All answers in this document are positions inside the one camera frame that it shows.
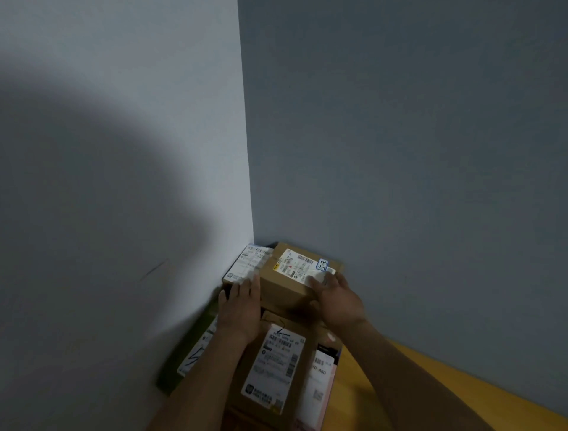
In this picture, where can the box of stack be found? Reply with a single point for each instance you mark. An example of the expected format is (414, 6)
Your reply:
(275, 368)

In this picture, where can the person's left forearm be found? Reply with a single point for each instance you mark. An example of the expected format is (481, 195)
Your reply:
(195, 390)

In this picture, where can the person's left hand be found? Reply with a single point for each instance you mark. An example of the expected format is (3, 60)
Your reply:
(239, 311)

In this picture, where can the person's right forearm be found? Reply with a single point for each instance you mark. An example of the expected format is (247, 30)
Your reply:
(399, 382)

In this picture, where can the small cardboard parcel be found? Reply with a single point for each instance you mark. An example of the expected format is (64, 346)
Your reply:
(246, 262)

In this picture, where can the person's right hand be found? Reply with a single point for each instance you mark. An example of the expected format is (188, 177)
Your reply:
(339, 306)

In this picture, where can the box with black KARRIE band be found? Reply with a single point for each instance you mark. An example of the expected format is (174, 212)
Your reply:
(324, 328)

